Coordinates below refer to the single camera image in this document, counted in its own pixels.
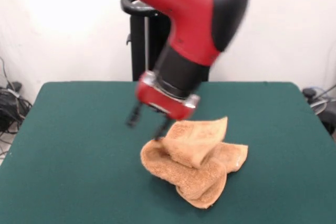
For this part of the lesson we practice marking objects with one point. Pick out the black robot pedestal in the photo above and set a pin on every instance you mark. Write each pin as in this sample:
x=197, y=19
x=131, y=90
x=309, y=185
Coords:
x=139, y=51

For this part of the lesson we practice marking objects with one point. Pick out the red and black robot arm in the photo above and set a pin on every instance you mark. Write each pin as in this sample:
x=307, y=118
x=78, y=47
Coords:
x=189, y=11

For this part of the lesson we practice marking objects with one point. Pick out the tan terry towel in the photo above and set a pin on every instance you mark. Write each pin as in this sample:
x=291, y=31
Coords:
x=189, y=176

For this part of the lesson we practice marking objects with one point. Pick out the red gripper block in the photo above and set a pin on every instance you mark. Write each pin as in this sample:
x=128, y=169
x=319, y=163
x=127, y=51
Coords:
x=157, y=100

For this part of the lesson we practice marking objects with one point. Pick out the round black base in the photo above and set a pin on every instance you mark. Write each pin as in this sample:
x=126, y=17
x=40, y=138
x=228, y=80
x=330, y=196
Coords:
x=328, y=119

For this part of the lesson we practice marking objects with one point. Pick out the dark green table cloth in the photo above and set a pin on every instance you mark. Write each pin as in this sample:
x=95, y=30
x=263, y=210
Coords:
x=78, y=155

